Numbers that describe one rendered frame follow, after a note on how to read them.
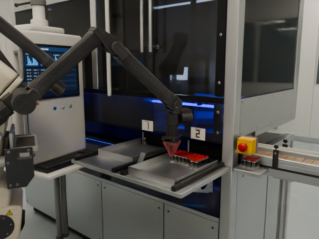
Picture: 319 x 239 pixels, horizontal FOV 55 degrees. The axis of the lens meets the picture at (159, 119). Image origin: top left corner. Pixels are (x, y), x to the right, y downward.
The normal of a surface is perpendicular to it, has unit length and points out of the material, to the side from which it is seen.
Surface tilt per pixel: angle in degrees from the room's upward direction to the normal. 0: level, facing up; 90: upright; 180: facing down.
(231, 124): 90
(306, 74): 90
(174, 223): 90
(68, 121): 90
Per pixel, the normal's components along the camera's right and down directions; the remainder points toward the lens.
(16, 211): 0.40, 0.15
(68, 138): 0.85, 0.09
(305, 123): -0.63, 0.13
